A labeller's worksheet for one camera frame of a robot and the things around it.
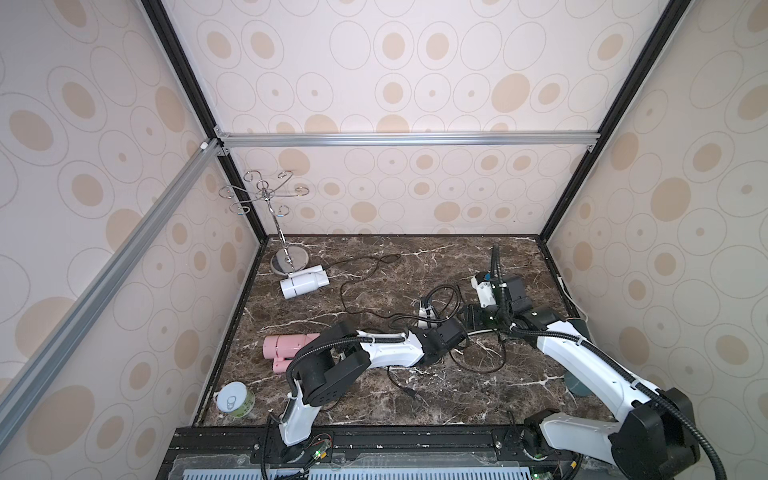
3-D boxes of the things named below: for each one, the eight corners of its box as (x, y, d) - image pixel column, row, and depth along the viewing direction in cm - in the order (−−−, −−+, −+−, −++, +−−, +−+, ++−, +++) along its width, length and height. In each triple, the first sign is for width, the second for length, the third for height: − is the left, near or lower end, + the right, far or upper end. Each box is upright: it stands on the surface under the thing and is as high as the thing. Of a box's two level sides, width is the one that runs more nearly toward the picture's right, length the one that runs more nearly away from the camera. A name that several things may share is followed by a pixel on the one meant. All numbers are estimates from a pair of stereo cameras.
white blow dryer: (287, 305, 102) (282, 295, 97) (280, 283, 108) (275, 272, 103) (331, 288, 106) (329, 278, 102) (323, 268, 112) (320, 257, 107)
